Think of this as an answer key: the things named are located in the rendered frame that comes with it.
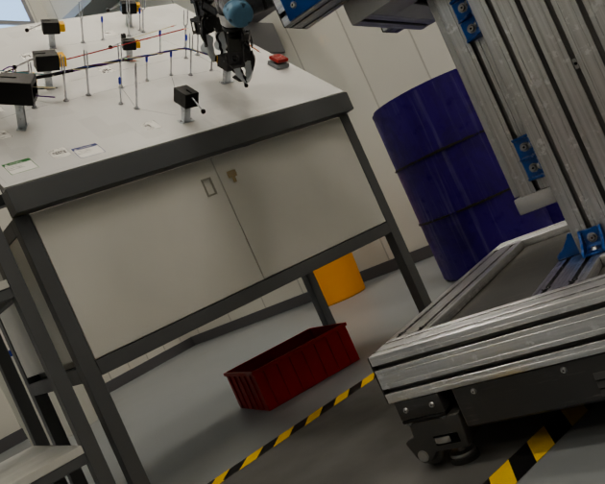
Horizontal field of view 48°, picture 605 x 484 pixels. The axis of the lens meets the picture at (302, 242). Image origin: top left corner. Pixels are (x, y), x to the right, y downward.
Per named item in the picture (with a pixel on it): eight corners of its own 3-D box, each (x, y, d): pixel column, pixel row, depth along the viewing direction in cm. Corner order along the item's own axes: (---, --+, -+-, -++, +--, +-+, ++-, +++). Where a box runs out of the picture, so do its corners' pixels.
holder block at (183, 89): (197, 134, 195) (198, 103, 189) (173, 118, 202) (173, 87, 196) (210, 131, 198) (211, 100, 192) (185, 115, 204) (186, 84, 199)
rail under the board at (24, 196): (354, 108, 232) (347, 91, 232) (16, 213, 161) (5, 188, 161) (345, 114, 237) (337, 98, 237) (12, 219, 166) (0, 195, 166)
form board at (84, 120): (4, 194, 163) (3, 187, 162) (-132, 52, 219) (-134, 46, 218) (343, 96, 234) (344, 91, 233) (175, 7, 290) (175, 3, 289)
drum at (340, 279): (379, 280, 453) (341, 195, 452) (354, 297, 419) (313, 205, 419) (332, 298, 474) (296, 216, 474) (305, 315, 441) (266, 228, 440)
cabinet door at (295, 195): (387, 220, 232) (340, 115, 232) (266, 278, 200) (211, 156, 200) (382, 222, 235) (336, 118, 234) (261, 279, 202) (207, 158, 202)
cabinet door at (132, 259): (264, 278, 200) (209, 157, 200) (95, 359, 167) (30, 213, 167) (260, 279, 202) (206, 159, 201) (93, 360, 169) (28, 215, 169)
